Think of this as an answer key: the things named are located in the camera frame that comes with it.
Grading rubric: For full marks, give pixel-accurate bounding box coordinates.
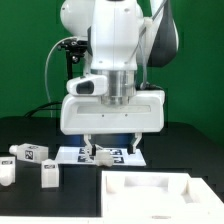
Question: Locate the white marker sheet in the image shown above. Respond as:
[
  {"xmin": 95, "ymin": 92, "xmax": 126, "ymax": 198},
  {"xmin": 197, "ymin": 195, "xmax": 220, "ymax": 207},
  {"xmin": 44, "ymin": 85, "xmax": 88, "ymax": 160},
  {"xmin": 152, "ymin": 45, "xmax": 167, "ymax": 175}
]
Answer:
[{"xmin": 55, "ymin": 146, "xmax": 146, "ymax": 166}]

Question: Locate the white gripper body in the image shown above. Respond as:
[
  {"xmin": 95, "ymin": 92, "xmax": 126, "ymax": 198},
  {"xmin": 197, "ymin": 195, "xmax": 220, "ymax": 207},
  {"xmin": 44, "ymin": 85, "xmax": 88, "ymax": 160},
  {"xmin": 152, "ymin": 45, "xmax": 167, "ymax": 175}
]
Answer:
[{"xmin": 60, "ymin": 90, "xmax": 165, "ymax": 135}]

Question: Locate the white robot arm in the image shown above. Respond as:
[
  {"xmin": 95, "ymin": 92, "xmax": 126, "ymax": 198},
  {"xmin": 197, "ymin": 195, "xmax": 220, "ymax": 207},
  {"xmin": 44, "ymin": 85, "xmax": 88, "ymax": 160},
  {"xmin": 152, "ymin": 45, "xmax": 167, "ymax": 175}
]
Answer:
[{"xmin": 60, "ymin": 0, "xmax": 179, "ymax": 166}]

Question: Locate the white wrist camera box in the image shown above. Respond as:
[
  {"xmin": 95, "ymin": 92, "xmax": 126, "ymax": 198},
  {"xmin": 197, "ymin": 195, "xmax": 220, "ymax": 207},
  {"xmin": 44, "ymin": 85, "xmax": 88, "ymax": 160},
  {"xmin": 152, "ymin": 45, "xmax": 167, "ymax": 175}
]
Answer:
[{"xmin": 66, "ymin": 75, "xmax": 108, "ymax": 96}]

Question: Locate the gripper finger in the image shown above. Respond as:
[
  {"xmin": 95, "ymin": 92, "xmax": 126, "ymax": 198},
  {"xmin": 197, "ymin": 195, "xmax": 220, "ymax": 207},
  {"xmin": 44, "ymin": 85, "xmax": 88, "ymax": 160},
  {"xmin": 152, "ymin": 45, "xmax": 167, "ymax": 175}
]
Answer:
[
  {"xmin": 83, "ymin": 134, "xmax": 96, "ymax": 161},
  {"xmin": 128, "ymin": 133, "xmax": 142, "ymax": 154}
]

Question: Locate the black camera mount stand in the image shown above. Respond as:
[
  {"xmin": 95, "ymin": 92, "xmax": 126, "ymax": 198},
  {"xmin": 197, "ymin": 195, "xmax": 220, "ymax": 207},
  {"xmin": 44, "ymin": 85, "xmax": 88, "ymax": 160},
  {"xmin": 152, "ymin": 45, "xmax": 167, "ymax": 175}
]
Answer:
[{"xmin": 57, "ymin": 37, "xmax": 88, "ymax": 79}]

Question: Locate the white square table top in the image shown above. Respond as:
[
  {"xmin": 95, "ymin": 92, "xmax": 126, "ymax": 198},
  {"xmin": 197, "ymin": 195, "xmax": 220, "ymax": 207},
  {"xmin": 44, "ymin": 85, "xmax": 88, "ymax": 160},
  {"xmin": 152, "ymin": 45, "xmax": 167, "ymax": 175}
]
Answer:
[{"xmin": 101, "ymin": 171, "xmax": 224, "ymax": 224}]

